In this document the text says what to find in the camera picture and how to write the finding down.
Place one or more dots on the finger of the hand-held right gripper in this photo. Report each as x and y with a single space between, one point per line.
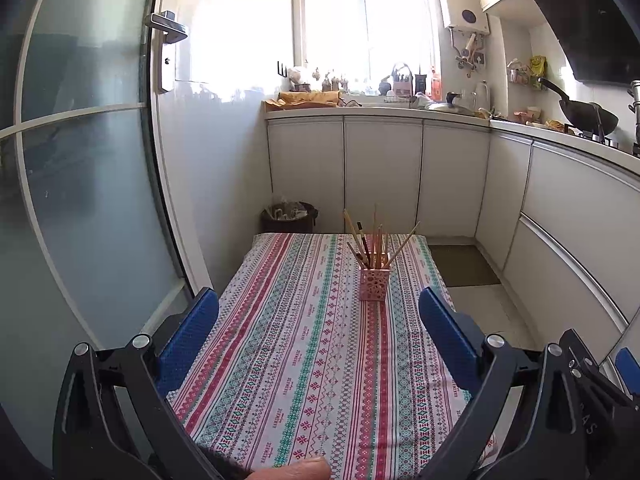
590 375
629 367

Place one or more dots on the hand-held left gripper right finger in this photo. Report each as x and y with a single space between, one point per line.
450 340

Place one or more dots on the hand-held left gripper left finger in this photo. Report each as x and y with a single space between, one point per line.
187 340

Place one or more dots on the pink perforated chopstick holder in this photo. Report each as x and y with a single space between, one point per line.
372 285

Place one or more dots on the bunch of wooden chopsticks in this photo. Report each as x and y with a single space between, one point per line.
372 255

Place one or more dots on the person's left hand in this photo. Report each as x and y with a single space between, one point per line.
295 470

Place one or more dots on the brown floor mat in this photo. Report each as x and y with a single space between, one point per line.
462 265

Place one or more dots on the striped patterned tablecloth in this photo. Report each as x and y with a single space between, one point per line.
300 335

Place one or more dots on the dark trash bin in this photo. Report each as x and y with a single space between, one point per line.
290 225

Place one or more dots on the white kitchen cabinets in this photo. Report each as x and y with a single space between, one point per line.
380 175

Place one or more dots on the frosted glass door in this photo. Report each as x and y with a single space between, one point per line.
85 160

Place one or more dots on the gas stove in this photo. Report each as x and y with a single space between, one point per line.
610 141

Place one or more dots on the dish of food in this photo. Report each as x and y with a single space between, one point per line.
527 116

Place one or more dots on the glass lid with black knob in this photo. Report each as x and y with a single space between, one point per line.
452 100

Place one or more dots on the white kettle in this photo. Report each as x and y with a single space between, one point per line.
481 97

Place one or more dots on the red bottle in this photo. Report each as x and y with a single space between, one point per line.
436 87

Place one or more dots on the black wok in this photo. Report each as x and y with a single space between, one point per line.
587 117

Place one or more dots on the black container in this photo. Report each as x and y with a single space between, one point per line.
420 85

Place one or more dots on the steel stock pot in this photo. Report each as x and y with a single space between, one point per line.
636 110

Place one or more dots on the utensil box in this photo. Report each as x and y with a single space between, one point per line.
401 85

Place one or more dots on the yellow cloth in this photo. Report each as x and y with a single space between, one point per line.
305 100

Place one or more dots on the yellow green packet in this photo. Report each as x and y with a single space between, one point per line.
538 66

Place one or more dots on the window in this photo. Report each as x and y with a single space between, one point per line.
365 20

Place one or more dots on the black range hood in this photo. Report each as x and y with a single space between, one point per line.
590 20

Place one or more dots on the metal wall rack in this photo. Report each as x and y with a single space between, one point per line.
517 75

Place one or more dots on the black wall hook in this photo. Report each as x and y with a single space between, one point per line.
282 70

